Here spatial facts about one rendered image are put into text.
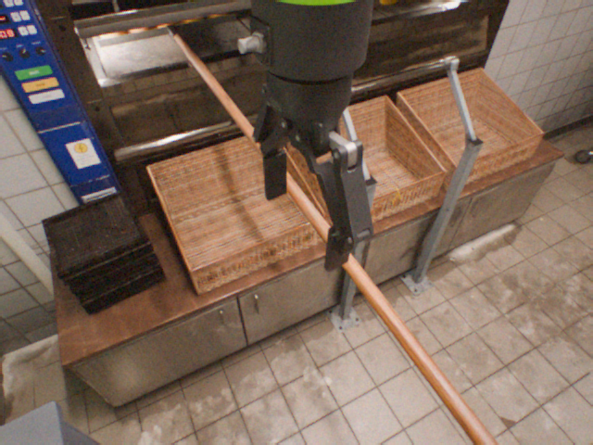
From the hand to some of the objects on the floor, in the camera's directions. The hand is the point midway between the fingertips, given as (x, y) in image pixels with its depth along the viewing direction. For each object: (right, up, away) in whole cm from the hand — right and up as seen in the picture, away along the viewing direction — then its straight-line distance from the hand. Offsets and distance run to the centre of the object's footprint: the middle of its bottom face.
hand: (304, 222), depth 48 cm
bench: (+18, -26, +174) cm, 177 cm away
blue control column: (-121, +22, +217) cm, 250 cm away
